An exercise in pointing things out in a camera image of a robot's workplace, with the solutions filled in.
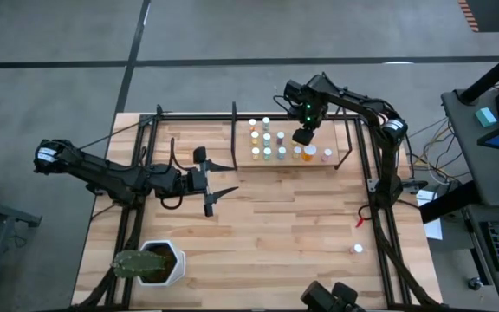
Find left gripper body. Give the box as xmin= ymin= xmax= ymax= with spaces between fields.
xmin=186 ymin=146 xmax=214 ymax=218

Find black monitor pole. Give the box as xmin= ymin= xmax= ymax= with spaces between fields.
xmin=457 ymin=39 xmax=499 ymax=106

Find teal box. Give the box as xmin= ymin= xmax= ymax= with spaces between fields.
xmin=474 ymin=107 xmax=498 ymax=128

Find large orange medicine bottle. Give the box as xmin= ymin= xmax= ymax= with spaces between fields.
xmin=301 ymin=144 xmax=318 ymax=163

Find white hexagonal plant pot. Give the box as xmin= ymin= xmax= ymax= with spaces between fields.
xmin=135 ymin=238 xmax=187 ymax=288

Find white paper sheet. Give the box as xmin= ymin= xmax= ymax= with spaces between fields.
xmin=415 ymin=188 xmax=444 ymax=242

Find black aluminium table frame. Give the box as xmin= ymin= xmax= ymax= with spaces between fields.
xmin=70 ymin=102 xmax=444 ymax=312

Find grey metal bench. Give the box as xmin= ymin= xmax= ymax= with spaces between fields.
xmin=0 ymin=192 xmax=42 ymax=312

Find black mat orange stripes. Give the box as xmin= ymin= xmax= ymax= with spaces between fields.
xmin=457 ymin=0 xmax=499 ymax=34

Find black device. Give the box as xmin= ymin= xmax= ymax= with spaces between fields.
xmin=300 ymin=280 xmax=366 ymax=312

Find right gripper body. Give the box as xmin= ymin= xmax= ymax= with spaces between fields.
xmin=284 ymin=80 xmax=325 ymax=146

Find grey desk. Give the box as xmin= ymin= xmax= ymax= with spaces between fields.
xmin=440 ymin=88 xmax=499 ymax=312

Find green cactus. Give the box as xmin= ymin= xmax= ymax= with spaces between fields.
xmin=110 ymin=249 xmax=167 ymax=279

